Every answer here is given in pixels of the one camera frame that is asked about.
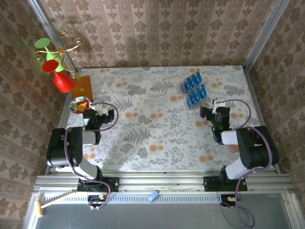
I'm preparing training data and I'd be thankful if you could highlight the colourful small bowl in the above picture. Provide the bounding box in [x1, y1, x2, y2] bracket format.
[69, 96, 91, 114]

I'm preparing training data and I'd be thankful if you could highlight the orange wooden board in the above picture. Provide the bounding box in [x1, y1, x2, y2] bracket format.
[71, 75, 94, 102]

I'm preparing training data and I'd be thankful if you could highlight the red wine glass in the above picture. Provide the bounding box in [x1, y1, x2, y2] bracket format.
[41, 59, 75, 94]

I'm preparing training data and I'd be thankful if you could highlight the black connector box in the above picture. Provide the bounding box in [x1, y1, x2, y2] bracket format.
[87, 194, 108, 208]
[220, 194, 239, 207]

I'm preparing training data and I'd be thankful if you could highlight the blue cylinder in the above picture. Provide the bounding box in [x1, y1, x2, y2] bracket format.
[148, 189, 162, 203]

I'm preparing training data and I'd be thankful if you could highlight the green wine glass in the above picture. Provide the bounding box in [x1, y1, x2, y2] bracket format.
[34, 37, 65, 73]

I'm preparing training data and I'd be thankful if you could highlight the wooden mallet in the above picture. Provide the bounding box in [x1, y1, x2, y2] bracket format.
[34, 189, 77, 218]

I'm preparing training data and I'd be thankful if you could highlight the grey metal panel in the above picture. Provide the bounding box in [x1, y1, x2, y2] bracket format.
[23, 193, 298, 229]

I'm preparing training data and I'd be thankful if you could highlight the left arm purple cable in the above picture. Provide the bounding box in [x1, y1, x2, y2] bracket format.
[63, 102, 119, 210]

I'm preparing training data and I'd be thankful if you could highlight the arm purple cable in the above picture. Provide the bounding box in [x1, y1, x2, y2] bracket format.
[215, 99, 280, 229]
[63, 102, 119, 210]

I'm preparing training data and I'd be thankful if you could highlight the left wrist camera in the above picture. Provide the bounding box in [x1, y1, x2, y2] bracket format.
[91, 103, 105, 117]

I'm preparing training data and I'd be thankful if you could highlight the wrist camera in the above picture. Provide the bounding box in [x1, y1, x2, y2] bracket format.
[91, 103, 105, 117]
[213, 97, 226, 113]

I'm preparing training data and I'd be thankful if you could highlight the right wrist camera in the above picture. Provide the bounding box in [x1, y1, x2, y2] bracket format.
[213, 97, 226, 113]

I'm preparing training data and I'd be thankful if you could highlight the aluminium table side rail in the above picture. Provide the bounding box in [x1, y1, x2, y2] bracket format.
[242, 65, 282, 174]
[44, 69, 79, 176]

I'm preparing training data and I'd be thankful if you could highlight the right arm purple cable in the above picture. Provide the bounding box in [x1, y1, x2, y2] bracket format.
[215, 99, 280, 229]

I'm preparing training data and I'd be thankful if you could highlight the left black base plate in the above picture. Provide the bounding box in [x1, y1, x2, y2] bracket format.
[77, 177, 120, 192]

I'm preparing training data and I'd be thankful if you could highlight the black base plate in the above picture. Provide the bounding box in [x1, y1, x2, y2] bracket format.
[77, 177, 120, 192]
[203, 176, 248, 192]

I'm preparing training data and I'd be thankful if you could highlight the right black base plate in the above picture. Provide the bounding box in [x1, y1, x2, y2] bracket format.
[203, 176, 248, 192]

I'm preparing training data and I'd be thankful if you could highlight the gold wire glass rack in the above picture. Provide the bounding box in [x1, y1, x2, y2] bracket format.
[32, 32, 85, 73]

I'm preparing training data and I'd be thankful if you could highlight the aluminium mounting rail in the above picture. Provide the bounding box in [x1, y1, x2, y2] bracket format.
[33, 173, 295, 194]

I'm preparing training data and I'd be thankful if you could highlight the white slotted cable duct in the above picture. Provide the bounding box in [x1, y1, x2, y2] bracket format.
[44, 192, 239, 204]

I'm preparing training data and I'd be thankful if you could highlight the aluminium frame post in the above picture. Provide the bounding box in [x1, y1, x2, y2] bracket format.
[242, 0, 291, 71]
[26, 0, 79, 73]

